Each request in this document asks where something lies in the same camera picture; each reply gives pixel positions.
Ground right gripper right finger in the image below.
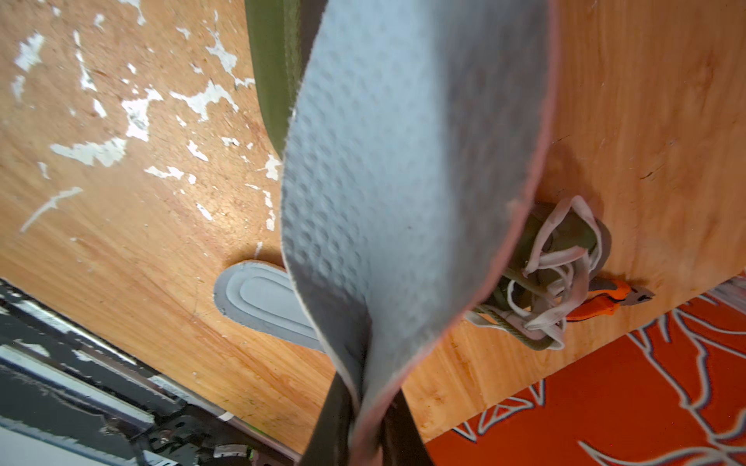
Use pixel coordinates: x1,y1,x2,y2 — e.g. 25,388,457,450
381,390,434,466

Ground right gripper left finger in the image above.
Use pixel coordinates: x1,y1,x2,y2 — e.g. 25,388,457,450
298,373,354,466

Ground grey insole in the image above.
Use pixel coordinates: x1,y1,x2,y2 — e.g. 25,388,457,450
213,260,324,353
281,1,558,465

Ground green shoe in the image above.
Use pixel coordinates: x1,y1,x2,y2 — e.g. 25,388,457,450
245,0,328,158
464,195,612,351

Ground orange handled pliers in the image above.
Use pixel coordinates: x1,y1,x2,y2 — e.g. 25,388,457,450
566,277,655,322

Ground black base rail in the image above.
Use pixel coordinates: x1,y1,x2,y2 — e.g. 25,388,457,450
1,281,300,465

